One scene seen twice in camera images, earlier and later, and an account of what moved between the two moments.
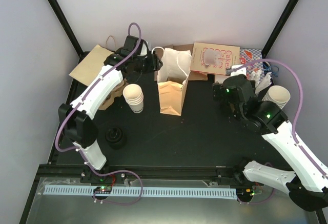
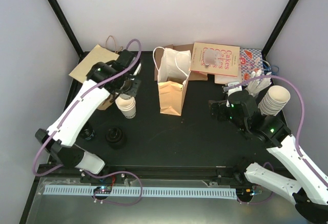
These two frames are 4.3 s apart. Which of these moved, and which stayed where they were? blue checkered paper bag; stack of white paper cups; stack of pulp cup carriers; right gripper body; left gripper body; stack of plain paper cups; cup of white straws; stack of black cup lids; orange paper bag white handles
Moved: right gripper body; left gripper body; stack of white paper cups
Stayed: blue checkered paper bag; cup of white straws; stack of black cup lids; orange paper bag white handles; stack of pulp cup carriers; stack of plain paper cups
